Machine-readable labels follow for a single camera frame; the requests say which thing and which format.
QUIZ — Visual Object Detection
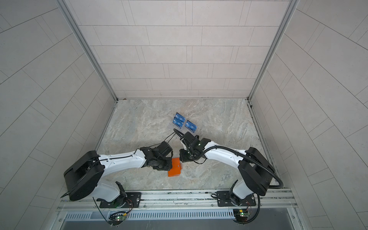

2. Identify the left circuit board with wires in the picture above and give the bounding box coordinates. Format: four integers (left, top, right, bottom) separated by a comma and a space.
108, 211, 127, 226

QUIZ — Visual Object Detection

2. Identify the orange card holder wallet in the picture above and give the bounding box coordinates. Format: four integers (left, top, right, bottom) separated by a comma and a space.
168, 158, 182, 177

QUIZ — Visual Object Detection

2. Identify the blue card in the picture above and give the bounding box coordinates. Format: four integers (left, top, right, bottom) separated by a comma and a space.
185, 120, 197, 133
173, 118, 184, 129
175, 113, 186, 122

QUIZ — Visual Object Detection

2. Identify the clear acrylic card display stand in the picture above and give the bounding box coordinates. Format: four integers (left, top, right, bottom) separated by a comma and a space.
172, 113, 197, 134

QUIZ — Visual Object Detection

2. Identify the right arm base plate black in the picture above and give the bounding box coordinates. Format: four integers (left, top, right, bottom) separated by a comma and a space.
211, 191, 256, 207

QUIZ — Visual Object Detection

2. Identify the circuit board with wires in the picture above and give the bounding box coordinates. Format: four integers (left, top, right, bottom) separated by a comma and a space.
233, 209, 250, 224
108, 211, 127, 226

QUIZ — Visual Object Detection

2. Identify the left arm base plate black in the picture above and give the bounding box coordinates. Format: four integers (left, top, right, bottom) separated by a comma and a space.
97, 192, 142, 209

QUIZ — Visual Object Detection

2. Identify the blue card top left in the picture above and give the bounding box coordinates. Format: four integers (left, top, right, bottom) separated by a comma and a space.
175, 113, 186, 122

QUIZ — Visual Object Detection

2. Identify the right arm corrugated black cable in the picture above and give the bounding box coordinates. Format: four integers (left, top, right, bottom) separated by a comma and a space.
173, 128, 285, 224

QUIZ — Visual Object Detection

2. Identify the right circuit board with wires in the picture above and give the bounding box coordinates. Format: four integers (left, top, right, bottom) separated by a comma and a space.
233, 209, 250, 224

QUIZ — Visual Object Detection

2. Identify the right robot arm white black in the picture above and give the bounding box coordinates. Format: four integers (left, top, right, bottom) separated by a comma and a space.
174, 129, 284, 206

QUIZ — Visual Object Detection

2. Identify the aluminium mounting rail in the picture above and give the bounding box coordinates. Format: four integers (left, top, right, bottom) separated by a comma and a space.
57, 188, 298, 211

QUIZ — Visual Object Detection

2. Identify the blue card top right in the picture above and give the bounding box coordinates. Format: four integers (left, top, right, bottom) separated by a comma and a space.
185, 120, 197, 133

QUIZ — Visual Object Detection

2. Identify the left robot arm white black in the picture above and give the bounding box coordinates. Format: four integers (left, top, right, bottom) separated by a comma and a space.
62, 141, 173, 202

